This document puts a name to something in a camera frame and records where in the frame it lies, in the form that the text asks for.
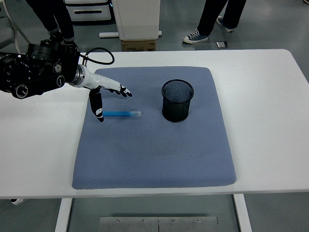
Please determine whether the person with blue sneakers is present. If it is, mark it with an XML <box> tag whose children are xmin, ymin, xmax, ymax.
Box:
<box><xmin>183</xmin><ymin>0</ymin><xmax>247</xmax><ymax>44</ymax></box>

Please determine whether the grey metal plate with screws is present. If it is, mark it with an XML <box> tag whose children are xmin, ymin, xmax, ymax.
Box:
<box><xmin>99</xmin><ymin>216</ymin><xmax>219</xmax><ymax>232</ymax></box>

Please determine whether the white floor bar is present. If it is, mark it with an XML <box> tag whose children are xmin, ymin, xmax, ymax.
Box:
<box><xmin>98</xmin><ymin>30</ymin><xmax>163</xmax><ymax>39</ymax></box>

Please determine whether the white table leg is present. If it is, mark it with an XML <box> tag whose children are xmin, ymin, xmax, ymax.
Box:
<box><xmin>54</xmin><ymin>198</ymin><xmax>73</xmax><ymax>232</ymax></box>
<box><xmin>233</xmin><ymin>194</ymin><xmax>253</xmax><ymax>232</ymax></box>

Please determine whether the person in dark clothing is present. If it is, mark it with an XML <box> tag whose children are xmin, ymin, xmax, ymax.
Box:
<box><xmin>25</xmin><ymin>0</ymin><xmax>76</xmax><ymax>44</ymax></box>

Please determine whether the black mesh pen holder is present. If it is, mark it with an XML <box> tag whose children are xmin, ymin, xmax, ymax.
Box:
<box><xmin>161</xmin><ymin>79</ymin><xmax>195</xmax><ymax>123</ymax></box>

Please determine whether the blue textured mat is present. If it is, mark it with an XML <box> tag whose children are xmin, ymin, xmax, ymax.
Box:
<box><xmin>71</xmin><ymin>66</ymin><xmax>237</xmax><ymax>190</ymax></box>

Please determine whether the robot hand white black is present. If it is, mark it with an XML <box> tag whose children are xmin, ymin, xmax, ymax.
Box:
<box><xmin>81</xmin><ymin>66</ymin><xmax>133</xmax><ymax>123</ymax></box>

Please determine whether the white machine with dark slot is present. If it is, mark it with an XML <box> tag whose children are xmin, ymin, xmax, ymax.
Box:
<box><xmin>64</xmin><ymin>0</ymin><xmax>114</xmax><ymax>22</ymax></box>

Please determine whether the blue marker with clear cap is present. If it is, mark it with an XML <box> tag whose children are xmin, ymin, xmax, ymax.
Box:
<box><xmin>102</xmin><ymin>110</ymin><xmax>142</xmax><ymax>119</ymax></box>

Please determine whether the brown cardboard box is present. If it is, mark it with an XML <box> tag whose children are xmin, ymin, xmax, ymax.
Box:
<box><xmin>121</xmin><ymin>39</ymin><xmax>157</xmax><ymax>52</ymax></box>

